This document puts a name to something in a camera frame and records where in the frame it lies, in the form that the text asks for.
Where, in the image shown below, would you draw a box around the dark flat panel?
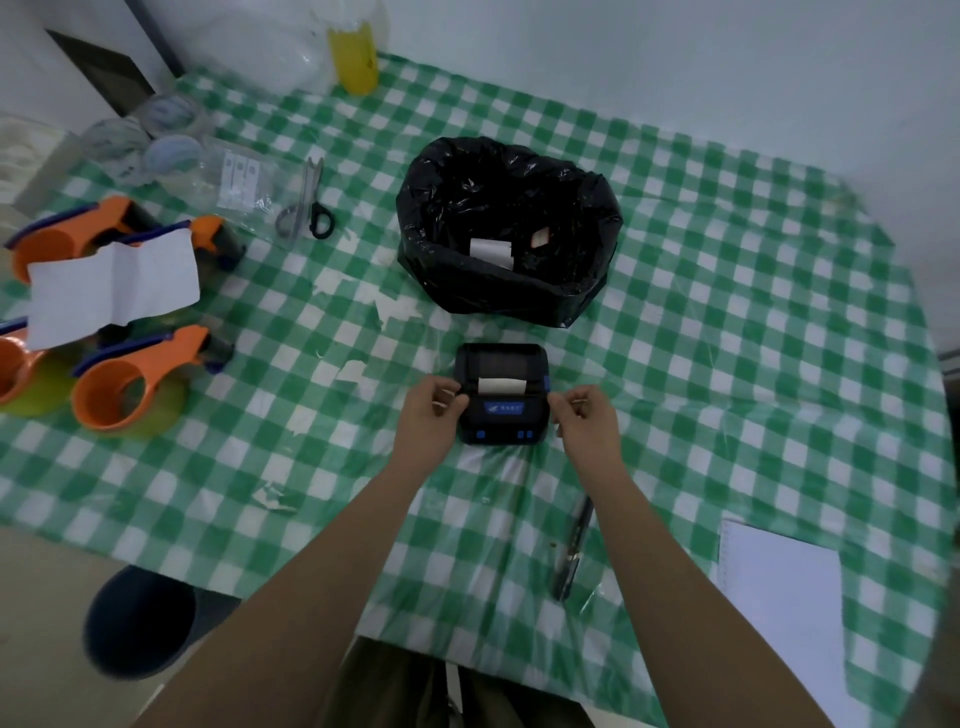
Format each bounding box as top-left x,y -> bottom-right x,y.
44,29 -> 156,119

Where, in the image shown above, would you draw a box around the white paper scrap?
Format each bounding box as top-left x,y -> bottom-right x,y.
469,237 -> 515,272

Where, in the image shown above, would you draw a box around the white notepad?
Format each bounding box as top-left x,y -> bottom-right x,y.
714,518 -> 856,728

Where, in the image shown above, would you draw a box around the person's right forearm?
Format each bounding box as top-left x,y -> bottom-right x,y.
581,459 -> 837,728

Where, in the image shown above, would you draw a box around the clear plastic bag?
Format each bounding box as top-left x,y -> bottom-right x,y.
183,15 -> 336,97

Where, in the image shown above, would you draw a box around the yellow liquid bottle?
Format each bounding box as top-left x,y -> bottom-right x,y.
327,3 -> 391,98

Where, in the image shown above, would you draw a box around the dark blue round stool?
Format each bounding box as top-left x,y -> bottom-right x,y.
81,564 -> 199,683

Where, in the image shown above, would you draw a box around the black bin bag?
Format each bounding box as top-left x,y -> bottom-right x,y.
395,135 -> 625,330

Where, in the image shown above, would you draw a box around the green white checkered tablecloth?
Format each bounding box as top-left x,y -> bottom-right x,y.
0,51 -> 960,728

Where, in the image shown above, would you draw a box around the yellow-green tape roll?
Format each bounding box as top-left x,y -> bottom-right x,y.
120,372 -> 189,441
0,342 -> 82,419

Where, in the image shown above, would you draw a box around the black portable label printer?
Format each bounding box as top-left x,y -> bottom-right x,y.
453,342 -> 554,448

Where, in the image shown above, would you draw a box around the white paper sheet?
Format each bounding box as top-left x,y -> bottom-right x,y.
25,228 -> 203,353

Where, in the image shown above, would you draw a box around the person's right hand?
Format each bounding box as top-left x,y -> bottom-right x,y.
546,384 -> 625,485

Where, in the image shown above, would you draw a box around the grey black-handled scissors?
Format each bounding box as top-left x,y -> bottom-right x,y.
274,156 -> 336,243

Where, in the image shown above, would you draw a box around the person's left forearm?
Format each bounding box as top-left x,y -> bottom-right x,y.
127,463 -> 432,728

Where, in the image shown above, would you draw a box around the black pen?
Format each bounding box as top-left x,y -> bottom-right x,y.
552,494 -> 596,603

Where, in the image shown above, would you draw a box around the person's left hand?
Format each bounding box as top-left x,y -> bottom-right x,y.
388,373 -> 471,485

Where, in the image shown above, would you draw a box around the person's olive trousers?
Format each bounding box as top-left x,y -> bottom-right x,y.
313,636 -> 597,728

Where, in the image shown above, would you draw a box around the clear tape roll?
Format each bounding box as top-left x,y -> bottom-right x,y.
142,134 -> 207,178
141,93 -> 213,141
80,117 -> 153,186

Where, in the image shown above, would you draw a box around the clear bag with labels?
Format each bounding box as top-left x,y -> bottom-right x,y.
196,139 -> 305,245

